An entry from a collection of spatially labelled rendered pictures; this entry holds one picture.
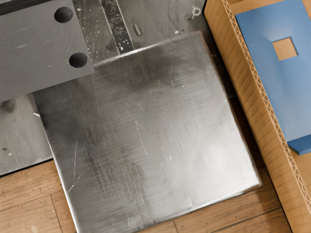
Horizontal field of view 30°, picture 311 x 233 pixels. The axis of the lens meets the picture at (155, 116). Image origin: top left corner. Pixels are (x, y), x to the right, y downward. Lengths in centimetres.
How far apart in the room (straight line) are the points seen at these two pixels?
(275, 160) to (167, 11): 18
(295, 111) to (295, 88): 2
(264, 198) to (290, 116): 8
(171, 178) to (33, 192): 13
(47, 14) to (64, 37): 1
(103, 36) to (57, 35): 26
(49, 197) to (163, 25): 20
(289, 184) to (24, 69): 27
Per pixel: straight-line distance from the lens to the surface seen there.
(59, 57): 31
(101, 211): 51
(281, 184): 53
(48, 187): 54
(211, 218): 54
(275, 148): 51
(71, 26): 31
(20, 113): 56
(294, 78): 58
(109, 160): 52
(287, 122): 56
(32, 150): 55
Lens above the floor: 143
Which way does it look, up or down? 75 degrees down
